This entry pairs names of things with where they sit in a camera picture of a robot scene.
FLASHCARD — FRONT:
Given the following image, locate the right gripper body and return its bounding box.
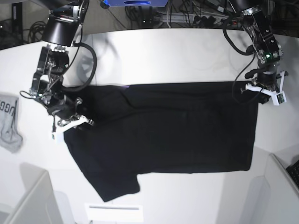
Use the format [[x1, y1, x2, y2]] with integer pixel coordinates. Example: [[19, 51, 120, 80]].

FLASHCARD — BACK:
[[47, 97, 87, 132]]

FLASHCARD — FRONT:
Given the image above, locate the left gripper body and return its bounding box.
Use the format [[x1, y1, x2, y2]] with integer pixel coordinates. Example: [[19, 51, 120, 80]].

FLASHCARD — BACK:
[[241, 69, 289, 102]]

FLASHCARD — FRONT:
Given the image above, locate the black T-shirt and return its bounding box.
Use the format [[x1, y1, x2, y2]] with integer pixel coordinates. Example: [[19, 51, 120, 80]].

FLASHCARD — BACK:
[[64, 82, 258, 202]]

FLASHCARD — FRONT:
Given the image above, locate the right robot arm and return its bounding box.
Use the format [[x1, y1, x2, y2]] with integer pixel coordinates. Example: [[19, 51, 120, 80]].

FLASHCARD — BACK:
[[20, 0, 97, 137]]

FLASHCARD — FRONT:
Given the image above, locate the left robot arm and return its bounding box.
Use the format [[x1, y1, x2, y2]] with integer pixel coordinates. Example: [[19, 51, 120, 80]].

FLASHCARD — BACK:
[[222, 0, 288, 106]]

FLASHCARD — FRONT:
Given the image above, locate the grey printed garment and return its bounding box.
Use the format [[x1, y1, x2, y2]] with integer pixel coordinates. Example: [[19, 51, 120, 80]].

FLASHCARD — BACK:
[[0, 93, 23, 153]]

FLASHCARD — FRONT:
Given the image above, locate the black keyboard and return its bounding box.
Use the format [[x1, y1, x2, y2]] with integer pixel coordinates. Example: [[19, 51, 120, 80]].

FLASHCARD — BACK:
[[286, 161, 299, 187]]

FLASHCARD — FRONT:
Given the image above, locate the left white partition panel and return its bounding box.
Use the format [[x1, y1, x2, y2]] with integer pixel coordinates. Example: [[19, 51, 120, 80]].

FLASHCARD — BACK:
[[0, 163, 75, 224]]

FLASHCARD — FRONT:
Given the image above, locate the white partition panel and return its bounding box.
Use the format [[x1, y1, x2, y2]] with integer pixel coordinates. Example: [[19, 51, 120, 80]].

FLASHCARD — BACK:
[[240, 154, 299, 224], [0, 163, 75, 224]]

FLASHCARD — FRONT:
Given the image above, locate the white slotted tray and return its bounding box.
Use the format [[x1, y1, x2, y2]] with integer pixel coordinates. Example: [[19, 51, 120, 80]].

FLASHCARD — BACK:
[[85, 203, 144, 223]]

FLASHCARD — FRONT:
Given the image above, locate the white power strip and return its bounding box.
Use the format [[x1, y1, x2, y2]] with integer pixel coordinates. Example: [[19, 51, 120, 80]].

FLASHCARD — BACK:
[[161, 13, 243, 28]]

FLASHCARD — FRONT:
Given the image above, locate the right white partition panel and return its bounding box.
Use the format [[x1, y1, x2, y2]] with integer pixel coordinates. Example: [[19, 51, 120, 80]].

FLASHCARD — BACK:
[[240, 154, 299, 224]]

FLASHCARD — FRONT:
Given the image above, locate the blue box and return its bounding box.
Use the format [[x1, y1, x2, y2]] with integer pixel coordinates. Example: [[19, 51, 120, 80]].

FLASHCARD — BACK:
[[104, 0, 168, 7]]

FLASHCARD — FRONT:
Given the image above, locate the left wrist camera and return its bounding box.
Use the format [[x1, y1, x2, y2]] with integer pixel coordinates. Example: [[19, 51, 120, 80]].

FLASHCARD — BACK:
[[271, 91, 287, 106]]

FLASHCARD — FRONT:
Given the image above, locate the coiled black cable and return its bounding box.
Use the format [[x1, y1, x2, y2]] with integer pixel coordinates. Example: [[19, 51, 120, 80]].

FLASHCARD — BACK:
[[28, 21, 50, 44]]

